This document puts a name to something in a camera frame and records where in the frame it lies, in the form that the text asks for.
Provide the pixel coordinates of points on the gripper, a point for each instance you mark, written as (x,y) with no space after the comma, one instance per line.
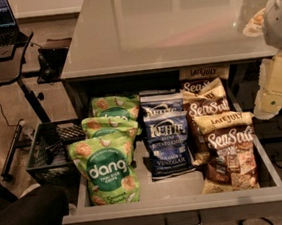
(279,22)

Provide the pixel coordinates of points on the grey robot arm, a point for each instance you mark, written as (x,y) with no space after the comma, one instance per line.
(268,23)

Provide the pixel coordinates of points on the middle brown Sea Salt bag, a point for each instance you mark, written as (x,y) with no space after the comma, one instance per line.
(211,100)

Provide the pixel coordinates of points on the brown sea salt bag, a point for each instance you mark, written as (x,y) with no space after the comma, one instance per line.
(195,79)
(211,100)
(229,139)

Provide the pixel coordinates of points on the front brown Sea Salt bag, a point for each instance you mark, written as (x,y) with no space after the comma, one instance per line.
(229,139)

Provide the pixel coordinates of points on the rear brown Sea Salt bag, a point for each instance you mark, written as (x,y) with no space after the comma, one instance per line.
(195,79)

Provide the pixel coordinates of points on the front blue Kettle chip bag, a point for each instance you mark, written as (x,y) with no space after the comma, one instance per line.
(167,142)

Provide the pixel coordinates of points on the blue kettle chip bag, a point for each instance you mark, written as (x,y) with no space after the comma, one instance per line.
(167,142)
(154,105)

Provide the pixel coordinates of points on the rear blue Kettle chip bag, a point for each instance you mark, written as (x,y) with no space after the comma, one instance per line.
(154,105)

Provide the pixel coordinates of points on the grey open drawer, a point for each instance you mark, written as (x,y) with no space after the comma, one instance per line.
(182,194)

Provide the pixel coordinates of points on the grey cabinet counter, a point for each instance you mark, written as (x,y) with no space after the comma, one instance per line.
(122,36)

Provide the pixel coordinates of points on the rear green Dang chip bag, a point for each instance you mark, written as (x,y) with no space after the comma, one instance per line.
(126,106)

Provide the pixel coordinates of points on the green dang chip bag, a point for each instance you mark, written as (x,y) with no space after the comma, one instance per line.
(100,126)
(126,106)
(105,162)

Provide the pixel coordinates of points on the front green Dang chip bag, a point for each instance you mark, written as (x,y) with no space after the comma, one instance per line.
(105,162)

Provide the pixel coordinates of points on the middle green Dang chip bag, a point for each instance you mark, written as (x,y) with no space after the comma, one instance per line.
(100,126)

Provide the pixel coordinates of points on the black plastic crate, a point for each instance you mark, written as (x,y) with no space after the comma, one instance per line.
(49,162)

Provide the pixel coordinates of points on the black side desk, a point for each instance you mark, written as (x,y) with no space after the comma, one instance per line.
(11,71)

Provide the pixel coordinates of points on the black drawer handle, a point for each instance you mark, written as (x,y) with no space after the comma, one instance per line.
(186,218)

